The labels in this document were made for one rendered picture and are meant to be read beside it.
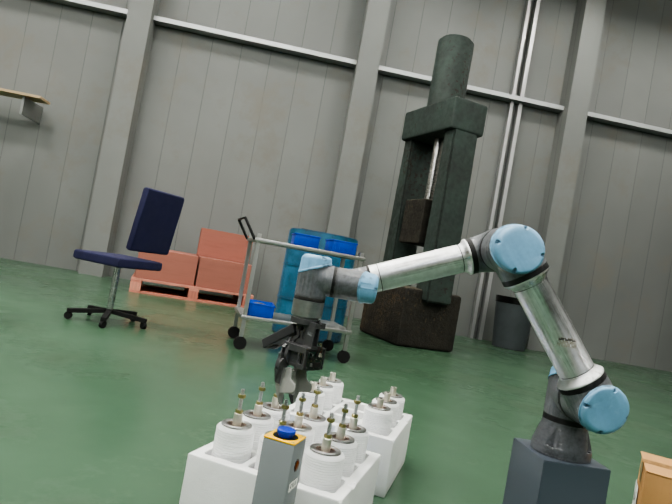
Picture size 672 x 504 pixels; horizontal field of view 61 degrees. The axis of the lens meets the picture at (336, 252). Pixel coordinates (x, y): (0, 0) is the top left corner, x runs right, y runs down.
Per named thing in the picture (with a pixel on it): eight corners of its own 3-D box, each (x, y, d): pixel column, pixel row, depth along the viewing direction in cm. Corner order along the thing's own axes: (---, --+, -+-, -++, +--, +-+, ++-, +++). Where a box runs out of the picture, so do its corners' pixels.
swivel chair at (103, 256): (162, 326, 427) (186, 198, 429) (132, 334, 372) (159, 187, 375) (90, 312, 431) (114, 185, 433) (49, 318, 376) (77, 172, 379)
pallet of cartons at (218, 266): (253, 302, 750) (265, 240, 752) (250, 312, 634) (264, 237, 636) (137, 283, 733) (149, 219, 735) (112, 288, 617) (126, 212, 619)
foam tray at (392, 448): (404, 462, 213) (412, 415, 213) (384, 498, 176) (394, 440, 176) (307, 436, 224) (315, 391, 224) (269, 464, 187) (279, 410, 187)
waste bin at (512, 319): (518, 347, 791) (526, 299, 793) (535, 354, 738) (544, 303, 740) (481, 341, 785) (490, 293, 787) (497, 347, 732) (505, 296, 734)
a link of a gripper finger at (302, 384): (305, 409, 136) (307, 371, 135) (287, 402, 139) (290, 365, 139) (314, 406, 138) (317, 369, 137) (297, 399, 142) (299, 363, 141)
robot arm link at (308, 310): (287, 296, 137) (310, 298, 143) (283, 315, 136) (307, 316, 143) (309, 302, 132) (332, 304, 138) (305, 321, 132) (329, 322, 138)
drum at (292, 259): (270, 335, 482) (290, 224, 484) (270, 325, 546) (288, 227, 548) (345, 347, 490) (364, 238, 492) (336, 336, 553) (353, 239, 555)
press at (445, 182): (429, 340, 675) (477, 65, 683) (459, 356, 567) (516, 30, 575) (355, 328, 665) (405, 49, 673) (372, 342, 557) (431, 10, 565)
